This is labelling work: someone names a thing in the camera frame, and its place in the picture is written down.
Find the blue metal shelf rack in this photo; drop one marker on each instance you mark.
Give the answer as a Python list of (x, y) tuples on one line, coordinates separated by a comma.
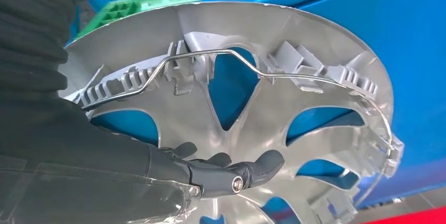
[(411, 76)]

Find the red barrier tape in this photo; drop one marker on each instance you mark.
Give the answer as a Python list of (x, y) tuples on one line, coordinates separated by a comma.
[(418, 217)]

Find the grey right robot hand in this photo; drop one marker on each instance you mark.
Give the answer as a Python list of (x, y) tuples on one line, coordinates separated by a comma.
[(69, 166)]

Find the green plastic crate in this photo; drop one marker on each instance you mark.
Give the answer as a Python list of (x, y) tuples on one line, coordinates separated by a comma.
[(118, 10)]

